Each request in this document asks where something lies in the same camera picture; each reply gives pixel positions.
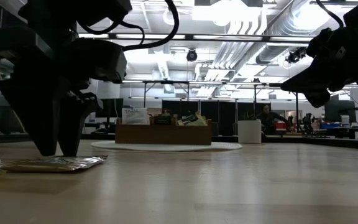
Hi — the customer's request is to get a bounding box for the silver ventilation duct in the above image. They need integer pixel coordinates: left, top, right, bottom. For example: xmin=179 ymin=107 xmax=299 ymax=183
xmin=255 ymin=6 xmax=328 ymax=65

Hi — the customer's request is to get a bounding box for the white pot with succulent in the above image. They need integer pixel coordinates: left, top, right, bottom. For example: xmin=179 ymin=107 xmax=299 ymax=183
xmin=237 ymin=111 xmax=262 ymax=144

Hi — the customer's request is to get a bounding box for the black aluminium table frame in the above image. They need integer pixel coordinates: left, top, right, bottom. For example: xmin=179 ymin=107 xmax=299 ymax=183
xmin=0 ymin=132 xmax=358 ymax=150

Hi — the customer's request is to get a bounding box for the wooden tea organizer box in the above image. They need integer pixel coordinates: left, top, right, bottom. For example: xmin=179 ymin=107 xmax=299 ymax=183
xmin=115 ymin=118 xmax=213 ymax=146

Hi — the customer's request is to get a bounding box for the white round woven placemat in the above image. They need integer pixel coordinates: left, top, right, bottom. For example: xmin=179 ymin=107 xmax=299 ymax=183
xmin=90 ymin=140 xmax=244 ymax=152

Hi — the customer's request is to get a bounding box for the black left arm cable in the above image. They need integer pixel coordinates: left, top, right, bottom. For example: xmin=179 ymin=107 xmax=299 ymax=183
xmin=76 ymin=0 xmax=180 ymax=52

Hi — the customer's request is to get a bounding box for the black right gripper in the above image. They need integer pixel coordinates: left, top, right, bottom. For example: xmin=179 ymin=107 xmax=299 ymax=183
xmin=280 ymin=28 xmax=358 ymax=109

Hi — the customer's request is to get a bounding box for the black computer monitor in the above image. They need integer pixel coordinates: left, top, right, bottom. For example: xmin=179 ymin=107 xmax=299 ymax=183
xmin=99 ymin=98 xmax=124 ymax=119
xmin=324 ymin=99 xmax=357 ymax=124

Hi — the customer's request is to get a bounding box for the overhead light bar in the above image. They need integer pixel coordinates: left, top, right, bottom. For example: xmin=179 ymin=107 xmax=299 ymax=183
xmin=78 ymin=32 xmax=315 ymax=43

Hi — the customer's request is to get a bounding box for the person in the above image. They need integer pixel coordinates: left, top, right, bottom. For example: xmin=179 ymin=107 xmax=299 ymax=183
xmin=256 ymin=104 xmax=288 ymax=134

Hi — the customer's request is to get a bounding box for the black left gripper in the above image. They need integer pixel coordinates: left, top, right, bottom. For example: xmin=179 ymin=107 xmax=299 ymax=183
xmin=0 ymin=26 xmax=127 ymax=157

